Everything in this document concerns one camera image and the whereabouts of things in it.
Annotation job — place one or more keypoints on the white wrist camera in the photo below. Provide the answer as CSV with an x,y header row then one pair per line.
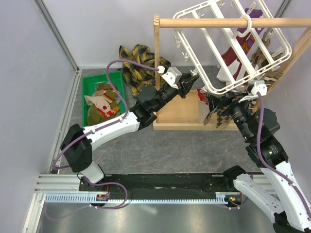
x,y
253,89
171,76

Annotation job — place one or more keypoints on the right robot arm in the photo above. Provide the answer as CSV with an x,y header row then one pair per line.
x,y
289,211

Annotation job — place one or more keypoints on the brown white striped sock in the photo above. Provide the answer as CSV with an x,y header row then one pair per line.
x,y
270,79

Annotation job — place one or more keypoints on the wooden hanger stand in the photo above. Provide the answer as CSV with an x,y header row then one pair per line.
x,y
183,114

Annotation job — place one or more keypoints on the red white snowman sock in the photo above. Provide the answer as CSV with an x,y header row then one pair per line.
x,y
202,104

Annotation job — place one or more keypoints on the aluminium corner profile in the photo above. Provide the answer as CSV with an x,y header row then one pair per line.
x,y
56,33

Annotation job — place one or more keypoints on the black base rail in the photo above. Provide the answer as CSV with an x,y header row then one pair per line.
x,y
204,185

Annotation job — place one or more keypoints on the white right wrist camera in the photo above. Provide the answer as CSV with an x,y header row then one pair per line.
x,y
253,89

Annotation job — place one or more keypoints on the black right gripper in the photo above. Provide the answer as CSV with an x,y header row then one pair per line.
x,y
215,100

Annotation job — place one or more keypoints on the beige brown argyle sock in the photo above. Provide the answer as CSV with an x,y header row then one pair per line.
x,y
222,121
207,119

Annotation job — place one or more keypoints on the maroon orange sock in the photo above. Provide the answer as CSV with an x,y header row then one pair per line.
x,y
230,58

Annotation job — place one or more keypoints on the beige red snowman sock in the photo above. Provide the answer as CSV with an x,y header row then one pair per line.
x,y
106,104

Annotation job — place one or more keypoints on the yellow plaid cloth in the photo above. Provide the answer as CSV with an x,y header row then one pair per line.
x,y
135,76

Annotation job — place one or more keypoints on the olive brown patterned sock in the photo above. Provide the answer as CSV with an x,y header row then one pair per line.
x,y
94,116

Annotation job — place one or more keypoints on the white plastic sock hanger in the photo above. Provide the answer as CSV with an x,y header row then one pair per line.
x,y
277,53

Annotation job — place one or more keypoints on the white slotted cable duct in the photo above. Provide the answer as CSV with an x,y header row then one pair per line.
x,y
97,199

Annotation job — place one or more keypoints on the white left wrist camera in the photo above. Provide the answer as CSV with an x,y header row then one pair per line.
x,y
171,76

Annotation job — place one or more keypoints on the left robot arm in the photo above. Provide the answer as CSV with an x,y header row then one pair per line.
x,y
79,143

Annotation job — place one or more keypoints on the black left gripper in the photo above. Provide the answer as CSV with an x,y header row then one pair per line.
x,y
186,84

